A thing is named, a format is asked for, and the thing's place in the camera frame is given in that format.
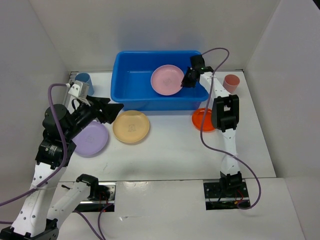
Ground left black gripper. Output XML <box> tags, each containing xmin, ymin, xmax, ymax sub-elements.
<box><xmin>64</xmin><ymin>94</ymin><xmax>125</xmax><ymax>140</ymax></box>

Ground pink plastic plate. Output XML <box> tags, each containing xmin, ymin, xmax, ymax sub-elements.
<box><xmin>150</xmin><ymin>64</ymin><xmax>185</xmax><ymax>96</ymax></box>

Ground yellow plastic plate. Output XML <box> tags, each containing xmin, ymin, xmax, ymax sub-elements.
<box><xmin>112</xmin><ymin>110</ymin><xmax>150</xmax><ymax>144</ymax></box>

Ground purple plastic plate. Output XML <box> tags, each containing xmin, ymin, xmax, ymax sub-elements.
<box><xmin>72</xmin><ymin>121</ymin><xmax>109</xmax><ymax>157</ymax></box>

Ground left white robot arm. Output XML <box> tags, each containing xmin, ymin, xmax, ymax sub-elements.
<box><xmin>0</xmin><ymin>96</ymin><xmax>124</xmax><ymax>240</ymax></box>

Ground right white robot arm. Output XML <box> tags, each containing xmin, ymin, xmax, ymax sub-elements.
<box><xmin>181</xmin><ymin>54</ymin><xmax>243</xmax><ymax>197</ymax></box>

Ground blue plastic bin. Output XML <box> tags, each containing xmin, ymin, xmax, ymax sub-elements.
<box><xmin>110</xmin><ymin>50</ymin><xmax>209</xmax><ymax>112</ymax></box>

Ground blue plastic cup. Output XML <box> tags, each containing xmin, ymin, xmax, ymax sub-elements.
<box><xmin>75</xmin><ymin>72</ymin><xmax>95</xmax><ymax>96</ymax></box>

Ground orange plastic plate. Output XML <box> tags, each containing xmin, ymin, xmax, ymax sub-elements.
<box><xmin>191</xmin><ymin>108</ymin><xmax>215</xmax><ymax>132</ymax></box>

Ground pink plastic cup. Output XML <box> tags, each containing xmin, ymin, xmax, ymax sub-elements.
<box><xmin>222</xmin><ymin>74</ymin><xmax>240</xmax><ymax>94</ymax></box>

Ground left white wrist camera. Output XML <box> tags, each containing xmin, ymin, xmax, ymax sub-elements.
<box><xmin>68</xmin><ymin>80</ymin><xmax>90</xmax><ymax>99</ymax></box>

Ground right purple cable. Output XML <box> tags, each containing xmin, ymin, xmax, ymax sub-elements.
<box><xmin>199</xmin><ymin>47</ymin><xmax>263</xmax><ymax>210</ymax></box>

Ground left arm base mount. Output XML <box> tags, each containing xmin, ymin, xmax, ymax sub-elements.
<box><xmin>75</xmin><ymin>182</ymin><xmax>117</xmax><ymax>213</ymax></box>

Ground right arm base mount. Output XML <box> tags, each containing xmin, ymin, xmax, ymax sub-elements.
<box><xmin>203</xmin><ymin>181</ymin><xmax>251</xmax><ymax>211</ymax></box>

